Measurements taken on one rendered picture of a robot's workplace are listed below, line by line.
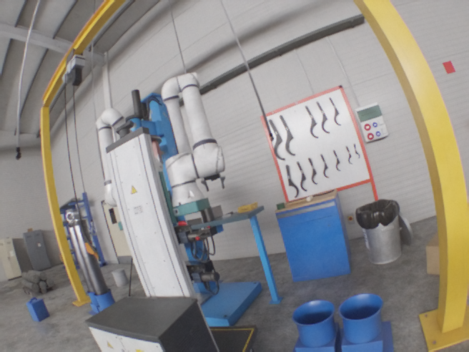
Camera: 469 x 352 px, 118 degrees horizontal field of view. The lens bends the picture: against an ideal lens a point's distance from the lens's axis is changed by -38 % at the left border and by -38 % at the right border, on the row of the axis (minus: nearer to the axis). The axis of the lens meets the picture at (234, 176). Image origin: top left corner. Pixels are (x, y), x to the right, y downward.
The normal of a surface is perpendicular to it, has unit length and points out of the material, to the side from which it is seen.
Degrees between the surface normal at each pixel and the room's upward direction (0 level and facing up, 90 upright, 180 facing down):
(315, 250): 90
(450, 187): 90
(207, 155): 80
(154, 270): 90
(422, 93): 90
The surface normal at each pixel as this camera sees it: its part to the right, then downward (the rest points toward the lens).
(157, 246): -0.32, 0.03
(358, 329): -0.62, 0.13
